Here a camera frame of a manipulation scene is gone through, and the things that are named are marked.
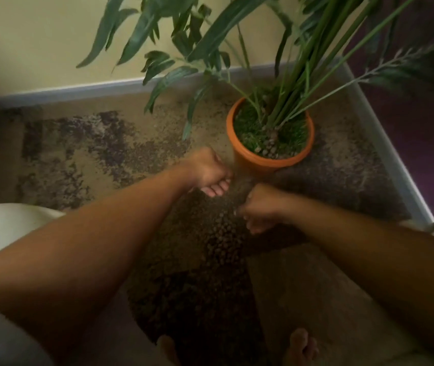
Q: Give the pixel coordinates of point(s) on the person's left hand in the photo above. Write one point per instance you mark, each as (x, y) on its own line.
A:
(206, 169)

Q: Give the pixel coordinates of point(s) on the person's right hand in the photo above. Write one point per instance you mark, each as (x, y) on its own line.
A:
(264, 203)

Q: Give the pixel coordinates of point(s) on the person's left fingers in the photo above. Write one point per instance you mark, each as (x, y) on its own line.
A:
(217, 188)

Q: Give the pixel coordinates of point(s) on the person's right fingers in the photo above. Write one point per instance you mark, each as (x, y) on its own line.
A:
(255, 225)

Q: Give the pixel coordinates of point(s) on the translucent dark plastic bag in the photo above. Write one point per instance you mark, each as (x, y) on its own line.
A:
(209, 301)

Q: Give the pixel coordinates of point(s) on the person's right forearm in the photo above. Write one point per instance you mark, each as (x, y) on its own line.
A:
(377, 259)

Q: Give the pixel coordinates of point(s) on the person's left forearm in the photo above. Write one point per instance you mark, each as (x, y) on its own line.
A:
(87, 247)

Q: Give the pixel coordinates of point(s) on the orange plant pot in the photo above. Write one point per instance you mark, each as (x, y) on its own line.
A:
(253, 158)

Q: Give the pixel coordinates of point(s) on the pile of brown clay pebbles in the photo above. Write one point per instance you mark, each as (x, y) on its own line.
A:
(270, 146)

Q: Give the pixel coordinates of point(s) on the beige rug with dark patches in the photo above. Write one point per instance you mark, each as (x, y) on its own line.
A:
(98, 148)

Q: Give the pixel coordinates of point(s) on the person's right foot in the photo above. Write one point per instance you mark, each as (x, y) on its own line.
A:
(300, 348)

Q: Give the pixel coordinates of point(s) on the person's foot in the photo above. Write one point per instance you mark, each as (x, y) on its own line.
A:
(169, 350)
(300, 348)

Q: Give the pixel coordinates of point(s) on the green leafy palm plant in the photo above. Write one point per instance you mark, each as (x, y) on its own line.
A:
(297, 60)

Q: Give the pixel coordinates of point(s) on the person's left foot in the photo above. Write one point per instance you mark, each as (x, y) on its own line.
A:
(169, 350)

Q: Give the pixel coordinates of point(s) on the white baseboard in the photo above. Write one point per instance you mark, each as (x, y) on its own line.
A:
(87, 89)
(384, 144)

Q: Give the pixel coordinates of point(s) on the white round seat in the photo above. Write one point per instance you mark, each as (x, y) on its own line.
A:
(3, 228)

